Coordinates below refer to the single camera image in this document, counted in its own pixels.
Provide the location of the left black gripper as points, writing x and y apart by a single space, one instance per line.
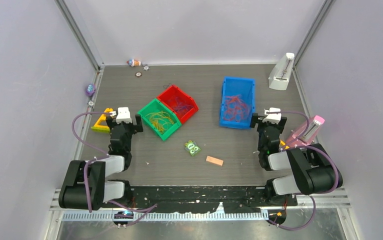
135 128

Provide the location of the white metronome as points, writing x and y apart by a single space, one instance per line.
279 77

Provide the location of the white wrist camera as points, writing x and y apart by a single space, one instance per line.
121 115
272 115

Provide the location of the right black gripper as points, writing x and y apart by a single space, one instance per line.
280 126

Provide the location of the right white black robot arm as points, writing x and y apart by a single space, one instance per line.
312 169

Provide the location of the green plastic bin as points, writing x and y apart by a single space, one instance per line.
161 120

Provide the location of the blue plastic bin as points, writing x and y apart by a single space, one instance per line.
238 102

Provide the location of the orange wooden block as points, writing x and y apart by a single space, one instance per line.
214 160

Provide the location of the purple round toy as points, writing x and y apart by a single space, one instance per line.
90 90

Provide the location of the small figurine toy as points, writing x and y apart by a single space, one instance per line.
133 62

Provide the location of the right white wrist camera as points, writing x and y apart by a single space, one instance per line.
272 115

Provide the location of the red plastic bin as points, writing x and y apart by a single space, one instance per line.
179 102

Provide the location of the pink metronome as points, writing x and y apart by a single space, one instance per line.
305 134

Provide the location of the small round gear disc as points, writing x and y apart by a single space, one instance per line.
138 74

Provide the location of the green frog toy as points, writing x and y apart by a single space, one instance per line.
192 148

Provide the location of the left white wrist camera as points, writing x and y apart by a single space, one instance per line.
121 115

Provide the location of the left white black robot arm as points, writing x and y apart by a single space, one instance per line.
85 186

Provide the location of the left yellow triangle frame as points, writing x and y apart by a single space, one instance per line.
100 125

